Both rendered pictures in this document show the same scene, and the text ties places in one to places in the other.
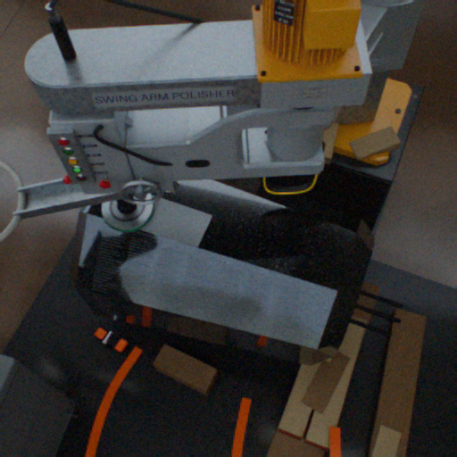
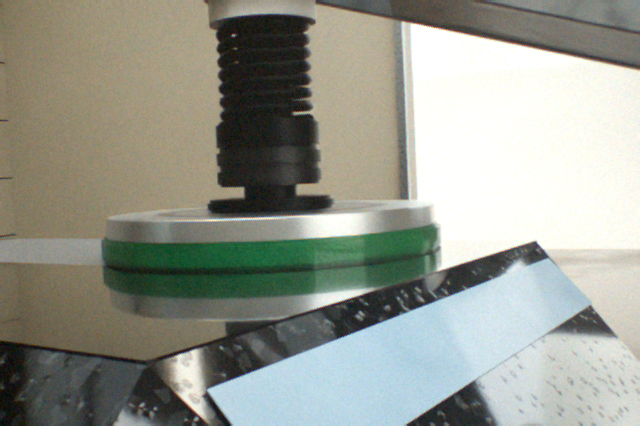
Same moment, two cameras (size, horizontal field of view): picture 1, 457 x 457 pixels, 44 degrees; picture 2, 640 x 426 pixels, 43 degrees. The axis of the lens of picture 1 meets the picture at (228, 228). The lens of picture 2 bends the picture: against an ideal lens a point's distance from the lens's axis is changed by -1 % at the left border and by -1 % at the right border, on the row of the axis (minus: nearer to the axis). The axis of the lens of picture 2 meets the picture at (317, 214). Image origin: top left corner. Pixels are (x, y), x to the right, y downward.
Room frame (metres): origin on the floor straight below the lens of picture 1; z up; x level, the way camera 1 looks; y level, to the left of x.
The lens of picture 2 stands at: (1.72, 0.50, 0.92)
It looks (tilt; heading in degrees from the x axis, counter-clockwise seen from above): 3 degrees down; 187
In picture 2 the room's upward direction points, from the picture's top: 3 degrees counter-clockwise
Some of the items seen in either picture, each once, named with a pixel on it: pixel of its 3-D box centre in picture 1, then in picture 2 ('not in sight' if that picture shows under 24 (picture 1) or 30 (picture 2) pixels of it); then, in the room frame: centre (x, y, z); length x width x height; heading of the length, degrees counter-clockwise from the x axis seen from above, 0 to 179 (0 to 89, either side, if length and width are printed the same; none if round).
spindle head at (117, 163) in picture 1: (124, 136); not in sight; (1.19, 0.33, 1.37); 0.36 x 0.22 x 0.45; 88
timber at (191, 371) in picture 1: (186, 369); not in sight; (0.70, 0.26, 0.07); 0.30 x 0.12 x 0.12; 60
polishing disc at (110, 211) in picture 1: (128, 206); (271, 218); (1.19, 0.41, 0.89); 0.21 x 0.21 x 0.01
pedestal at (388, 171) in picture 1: (337, 157); not in sight; (1.71, -0.62, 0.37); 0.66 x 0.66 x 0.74; 63
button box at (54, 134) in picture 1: (72, 156); not in sight; (1.08, 0.48, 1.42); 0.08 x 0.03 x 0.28; 88
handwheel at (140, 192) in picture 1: (140, 184); not in sight; (1.07, 0.29, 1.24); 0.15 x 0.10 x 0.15; 88
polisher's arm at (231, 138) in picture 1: (216, 137); not in sight; (1.17, 0.02, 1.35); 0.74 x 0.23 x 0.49; 88
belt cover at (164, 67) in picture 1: (196, 70); not in sight; (1.18, 0.06, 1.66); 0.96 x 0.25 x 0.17; 88
